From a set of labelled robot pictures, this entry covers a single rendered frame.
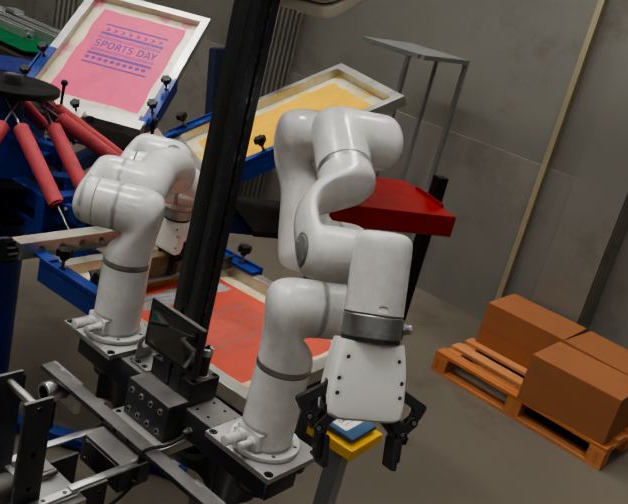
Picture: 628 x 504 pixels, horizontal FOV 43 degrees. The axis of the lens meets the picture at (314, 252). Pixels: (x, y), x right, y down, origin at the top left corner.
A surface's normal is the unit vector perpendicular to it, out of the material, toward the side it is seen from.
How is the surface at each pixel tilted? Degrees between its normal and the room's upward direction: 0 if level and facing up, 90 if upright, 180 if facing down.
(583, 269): 90
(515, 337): 90
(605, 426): 90
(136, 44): 32
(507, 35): 90
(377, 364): 69
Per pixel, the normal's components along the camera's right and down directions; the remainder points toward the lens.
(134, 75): 0.13, -0.61
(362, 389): 0.26, 0.05
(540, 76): -0.64, 0.11
